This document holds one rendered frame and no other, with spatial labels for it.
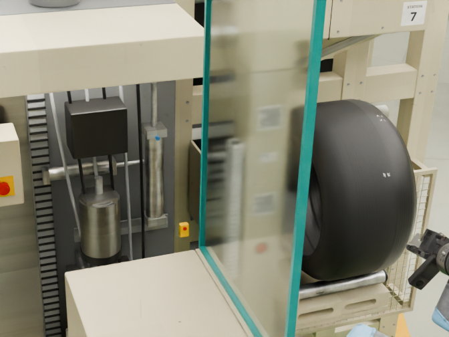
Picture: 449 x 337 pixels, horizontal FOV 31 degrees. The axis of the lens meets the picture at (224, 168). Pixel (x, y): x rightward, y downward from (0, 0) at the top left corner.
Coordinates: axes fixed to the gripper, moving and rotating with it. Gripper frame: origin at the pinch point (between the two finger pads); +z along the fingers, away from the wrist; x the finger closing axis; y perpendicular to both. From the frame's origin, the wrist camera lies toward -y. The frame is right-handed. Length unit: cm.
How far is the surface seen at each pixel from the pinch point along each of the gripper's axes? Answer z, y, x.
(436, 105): 358, 128, -185
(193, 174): 73, -10, 48
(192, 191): 76, -16, 44
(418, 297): 148, -11, -110
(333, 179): 7.9, 7.6, 28.5
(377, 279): 28.0, -12.2, -12.2
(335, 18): 32, 55, 43
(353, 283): 27.5, -17.1, -4.6
